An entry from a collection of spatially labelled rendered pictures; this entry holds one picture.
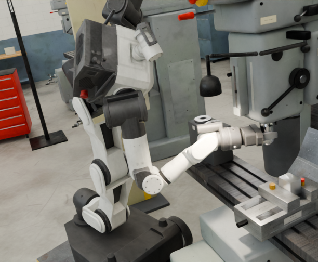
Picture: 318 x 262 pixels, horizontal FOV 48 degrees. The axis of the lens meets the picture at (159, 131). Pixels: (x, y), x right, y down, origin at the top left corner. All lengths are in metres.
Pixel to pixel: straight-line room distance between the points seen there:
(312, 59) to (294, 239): 0.61
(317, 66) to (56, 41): 9.13
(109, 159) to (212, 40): 7.10
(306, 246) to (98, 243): 1.15
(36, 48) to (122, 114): 8.88
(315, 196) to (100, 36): 0.97
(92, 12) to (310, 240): 2.15
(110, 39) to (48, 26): 8.76
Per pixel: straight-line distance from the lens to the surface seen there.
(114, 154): 1.73
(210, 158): 1.81
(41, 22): 10.08
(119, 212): 1.96
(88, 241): 2.11
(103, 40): 1.35
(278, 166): 3.52
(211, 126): 1.36
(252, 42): 1.23
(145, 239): 1.98
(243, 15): 1.19
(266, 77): 1.23
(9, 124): 5.71
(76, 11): 2.80
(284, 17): 1.22
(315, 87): 1.36
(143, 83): 1.34
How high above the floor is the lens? 1.80
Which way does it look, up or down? 21 degrees down
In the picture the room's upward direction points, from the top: 9 degrees counter-clockwise
